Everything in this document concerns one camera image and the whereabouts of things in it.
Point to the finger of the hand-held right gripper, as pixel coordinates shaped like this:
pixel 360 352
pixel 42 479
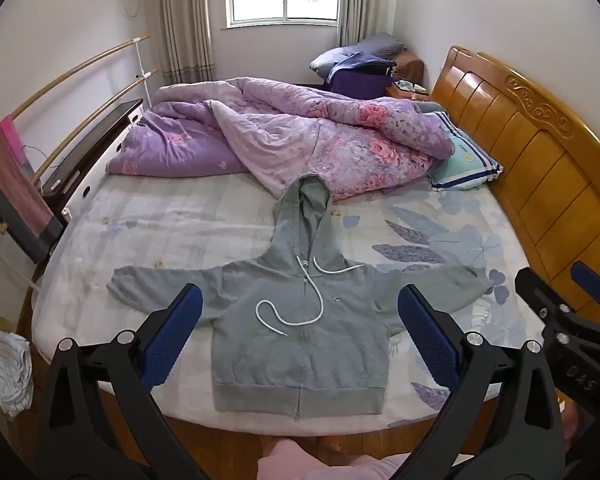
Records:
pixel 537 292
pixel 595 287

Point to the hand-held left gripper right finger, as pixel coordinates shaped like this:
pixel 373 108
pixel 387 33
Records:
pixel 427 335

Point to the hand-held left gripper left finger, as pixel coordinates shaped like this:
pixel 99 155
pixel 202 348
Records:
pixel 172 340

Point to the grey zip hoodie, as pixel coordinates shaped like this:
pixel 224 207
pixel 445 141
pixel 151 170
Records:
pixel 280 345

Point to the pile of white clothes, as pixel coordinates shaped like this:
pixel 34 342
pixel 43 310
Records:
pixel 7 370

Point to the bed with floral sheet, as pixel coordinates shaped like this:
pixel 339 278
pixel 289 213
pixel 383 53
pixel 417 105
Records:
pixel 155 225

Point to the wooden headboard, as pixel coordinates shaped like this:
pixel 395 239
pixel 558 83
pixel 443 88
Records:
pixel 545 160

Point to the teal striped pillow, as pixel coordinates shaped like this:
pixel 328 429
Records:
pixel 467 160

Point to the person's pink pants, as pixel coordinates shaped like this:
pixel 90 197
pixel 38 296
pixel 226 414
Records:
pixel 290 462

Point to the pink striped towel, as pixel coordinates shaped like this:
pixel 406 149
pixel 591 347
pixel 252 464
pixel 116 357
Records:
pixel 15 185

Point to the purple floral quilt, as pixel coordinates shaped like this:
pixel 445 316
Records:
pixel 330 135

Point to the wooden nightstand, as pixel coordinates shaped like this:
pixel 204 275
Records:
pixel 400 96

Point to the white rack pole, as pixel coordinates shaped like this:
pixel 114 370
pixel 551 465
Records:
pixel 141 60

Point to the beige striped curtain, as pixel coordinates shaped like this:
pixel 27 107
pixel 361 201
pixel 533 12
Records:
pixel 365 0
pixel 182 20

